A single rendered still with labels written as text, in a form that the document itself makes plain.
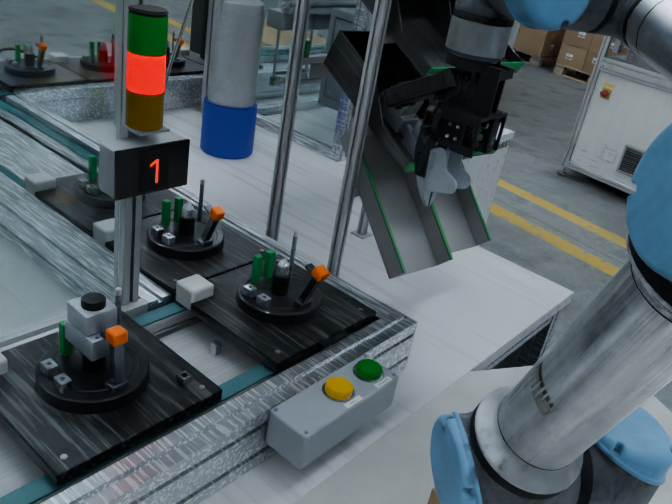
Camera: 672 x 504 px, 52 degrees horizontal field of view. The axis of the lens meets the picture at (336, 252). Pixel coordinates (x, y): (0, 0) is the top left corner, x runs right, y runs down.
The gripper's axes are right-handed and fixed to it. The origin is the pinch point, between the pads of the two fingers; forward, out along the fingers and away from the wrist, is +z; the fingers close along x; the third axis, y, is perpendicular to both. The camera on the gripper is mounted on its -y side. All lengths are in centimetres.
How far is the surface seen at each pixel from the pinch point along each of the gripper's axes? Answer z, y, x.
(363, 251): 37, -35, 41
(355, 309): 26.3, -10.1, 4.3
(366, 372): 26.1, 2.1, -8.1
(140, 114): -5.0, -30.2, -25.8
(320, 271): 16.3, -11.4, -5.6
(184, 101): 35, -138, 69
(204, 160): 37, -96, 44
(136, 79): -9.6, -30.7, -26.2
